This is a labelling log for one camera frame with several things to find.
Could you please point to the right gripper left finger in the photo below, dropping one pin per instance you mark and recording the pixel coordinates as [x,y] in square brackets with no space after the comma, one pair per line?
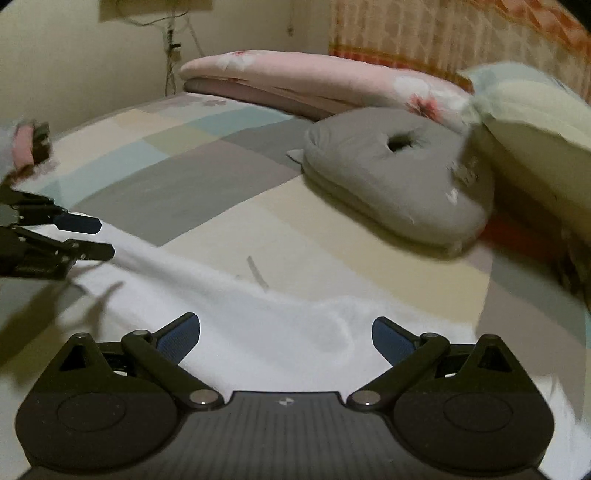
[157,356]

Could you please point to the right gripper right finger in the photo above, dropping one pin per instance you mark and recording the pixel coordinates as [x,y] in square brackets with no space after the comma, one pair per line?
[410,357]

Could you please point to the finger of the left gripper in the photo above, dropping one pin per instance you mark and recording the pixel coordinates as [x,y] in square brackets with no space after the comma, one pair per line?
[71,222]
[87,251]

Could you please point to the white printed sweatshirt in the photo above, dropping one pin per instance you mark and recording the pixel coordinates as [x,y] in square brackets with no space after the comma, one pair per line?
[256,338]

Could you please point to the person left hand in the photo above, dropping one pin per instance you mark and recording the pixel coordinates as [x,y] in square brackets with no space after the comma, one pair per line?
[25,147]

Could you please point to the grey donut cushion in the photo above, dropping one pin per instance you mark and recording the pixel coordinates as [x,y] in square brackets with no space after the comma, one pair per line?
[414,177]

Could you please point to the striped green white pillow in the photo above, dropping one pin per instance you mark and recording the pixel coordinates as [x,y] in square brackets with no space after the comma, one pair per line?
[536,131]

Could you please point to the pink floral folded quilt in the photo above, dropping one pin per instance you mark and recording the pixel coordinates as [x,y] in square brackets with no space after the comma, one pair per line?
[334,84]

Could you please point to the patterned beige curtain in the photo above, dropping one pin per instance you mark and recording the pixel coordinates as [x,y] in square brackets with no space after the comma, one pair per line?
[445,37]

